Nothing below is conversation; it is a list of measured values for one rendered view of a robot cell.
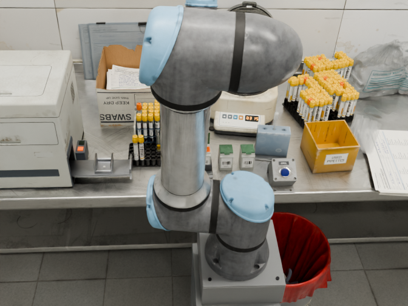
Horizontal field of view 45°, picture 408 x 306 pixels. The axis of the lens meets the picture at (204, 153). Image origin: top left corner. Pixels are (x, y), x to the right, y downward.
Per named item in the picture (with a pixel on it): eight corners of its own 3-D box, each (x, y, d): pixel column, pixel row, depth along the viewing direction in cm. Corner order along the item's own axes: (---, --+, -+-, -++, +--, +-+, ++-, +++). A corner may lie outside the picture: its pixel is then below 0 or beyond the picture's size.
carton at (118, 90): (98, 126, 165) (93, 88, 155) (105, 80, 186) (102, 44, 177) (172, 125, 167) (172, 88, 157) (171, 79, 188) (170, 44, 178)
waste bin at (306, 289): (228, 351, 198) (237, 287, 169) (220, 275, 226) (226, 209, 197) (320, 347, 201) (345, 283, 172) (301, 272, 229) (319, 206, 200)
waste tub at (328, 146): (311, 174, 150) (317, 149, 144) (299, 146, 160) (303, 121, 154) (353, 170, 152) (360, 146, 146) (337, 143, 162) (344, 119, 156)
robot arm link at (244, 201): (269, 251, 106) (280, 210, 97) (207, 246, 106) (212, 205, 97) (266, 209, 115) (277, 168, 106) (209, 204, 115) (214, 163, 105)
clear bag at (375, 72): (354, 102, 181) (366, 57, 169) (331, 77, 194) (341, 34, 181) (413, 92, 187) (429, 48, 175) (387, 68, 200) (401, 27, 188)
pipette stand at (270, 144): (254, 159, 155) (257, 135, 148) (254, 146, 160) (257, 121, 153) (286, 162, 154) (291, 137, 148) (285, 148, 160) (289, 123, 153)
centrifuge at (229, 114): (202, 133, 164) (203, 103, 156) (209, 85, 186) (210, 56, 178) (274, 139, 163) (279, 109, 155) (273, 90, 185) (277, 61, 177)
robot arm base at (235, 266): (266, 285, 111) (274, 260, 104) (201, 275, 112) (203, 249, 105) (269, 232, 122) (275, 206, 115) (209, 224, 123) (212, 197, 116)
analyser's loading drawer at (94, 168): (60, 180, 142) (57, 167, 138) (63, 165, 147) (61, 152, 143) (132, 179, 143) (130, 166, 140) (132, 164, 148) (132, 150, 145)
